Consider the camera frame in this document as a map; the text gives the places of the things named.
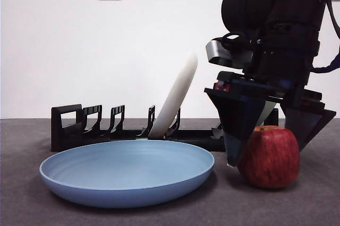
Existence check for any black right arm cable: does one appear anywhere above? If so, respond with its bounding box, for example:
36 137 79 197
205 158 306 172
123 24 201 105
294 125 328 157
310 0 340 74

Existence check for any black plate rack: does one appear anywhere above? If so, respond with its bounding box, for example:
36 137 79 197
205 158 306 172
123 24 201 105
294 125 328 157
50 103 279 152

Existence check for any blue round plate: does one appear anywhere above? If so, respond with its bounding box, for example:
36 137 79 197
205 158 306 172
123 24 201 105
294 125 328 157
39 140 215 209

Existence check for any white round plate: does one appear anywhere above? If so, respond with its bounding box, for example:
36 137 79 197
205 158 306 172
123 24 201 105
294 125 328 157
148 52 199 138

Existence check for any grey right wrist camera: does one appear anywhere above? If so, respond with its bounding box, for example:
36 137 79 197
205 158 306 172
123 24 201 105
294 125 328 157
206 34 256 68

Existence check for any red apple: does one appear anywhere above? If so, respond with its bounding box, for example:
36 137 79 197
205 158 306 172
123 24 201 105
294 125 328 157
237 125 301 189

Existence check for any green round plate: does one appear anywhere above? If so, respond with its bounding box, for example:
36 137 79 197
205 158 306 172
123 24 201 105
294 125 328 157
261 100 277 126

